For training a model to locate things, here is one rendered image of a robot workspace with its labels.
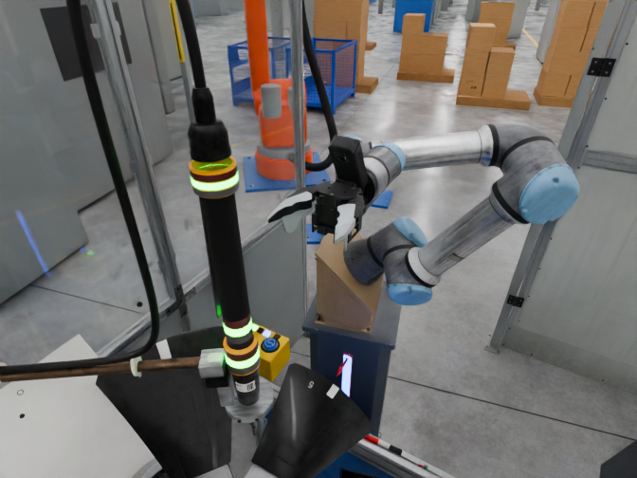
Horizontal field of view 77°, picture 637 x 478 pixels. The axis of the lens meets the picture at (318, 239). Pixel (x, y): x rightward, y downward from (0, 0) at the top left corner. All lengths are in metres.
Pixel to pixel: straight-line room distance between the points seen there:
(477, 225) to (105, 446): 0.89
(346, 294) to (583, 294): 1.56
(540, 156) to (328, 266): 0.61
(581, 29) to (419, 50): 2.98
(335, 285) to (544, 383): 1.79
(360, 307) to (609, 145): 1.36
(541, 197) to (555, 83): 7.64
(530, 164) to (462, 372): 1.86
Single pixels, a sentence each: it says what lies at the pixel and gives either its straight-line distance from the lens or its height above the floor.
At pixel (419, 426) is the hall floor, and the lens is 2.35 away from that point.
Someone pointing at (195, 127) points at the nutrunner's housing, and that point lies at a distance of 0.37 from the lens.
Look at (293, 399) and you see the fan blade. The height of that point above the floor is 1.20.
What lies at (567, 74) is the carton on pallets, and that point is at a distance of 8.51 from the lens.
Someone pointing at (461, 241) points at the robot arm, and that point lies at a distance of 1.00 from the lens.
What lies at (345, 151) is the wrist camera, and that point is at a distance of 0.61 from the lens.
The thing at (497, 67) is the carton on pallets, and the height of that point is 0.63.
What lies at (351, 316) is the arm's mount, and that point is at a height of 1.06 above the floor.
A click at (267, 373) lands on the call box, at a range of 1.21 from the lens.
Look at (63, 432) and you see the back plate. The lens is 0.94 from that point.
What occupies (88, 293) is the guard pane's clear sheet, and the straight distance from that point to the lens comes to 1.30.
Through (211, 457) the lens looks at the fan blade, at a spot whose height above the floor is 1.30.
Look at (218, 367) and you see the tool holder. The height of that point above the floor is 1.55.
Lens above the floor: 1.97
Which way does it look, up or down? 34 degrees down
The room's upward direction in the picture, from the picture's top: straight up
